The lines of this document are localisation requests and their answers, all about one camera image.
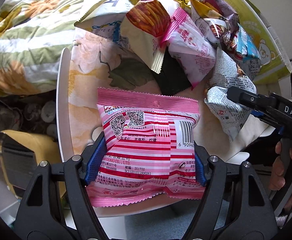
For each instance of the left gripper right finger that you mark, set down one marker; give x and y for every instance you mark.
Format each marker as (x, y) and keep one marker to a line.
(234, 204)

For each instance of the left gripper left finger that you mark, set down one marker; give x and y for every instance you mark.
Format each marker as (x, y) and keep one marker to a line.
(55, 204)

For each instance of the pink striped snack bag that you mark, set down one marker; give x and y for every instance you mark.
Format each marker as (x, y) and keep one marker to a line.
(150, 149)

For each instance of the green cardboard box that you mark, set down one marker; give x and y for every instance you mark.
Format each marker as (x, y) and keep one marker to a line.
(275, 63)

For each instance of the white grey printed snack bag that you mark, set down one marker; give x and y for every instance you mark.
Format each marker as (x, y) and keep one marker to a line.
(225, 85)

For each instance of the blue snack bag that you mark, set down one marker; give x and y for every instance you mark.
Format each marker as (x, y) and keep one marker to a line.
(246, 54)

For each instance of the white pink snack bag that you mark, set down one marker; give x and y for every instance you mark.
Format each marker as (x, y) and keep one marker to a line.
(186, 44)

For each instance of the purple snack bag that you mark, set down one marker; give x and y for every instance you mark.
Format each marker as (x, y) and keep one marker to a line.
(220, 10)

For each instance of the fries stick snack bag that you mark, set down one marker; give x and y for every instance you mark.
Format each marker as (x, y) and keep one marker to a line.
(143, 28)

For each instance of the floral striped quilt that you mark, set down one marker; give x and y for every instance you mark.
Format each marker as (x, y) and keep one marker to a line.
(33, 34)

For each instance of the white blue printed bag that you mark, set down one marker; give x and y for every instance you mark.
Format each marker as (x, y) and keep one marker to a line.
(104, 18)

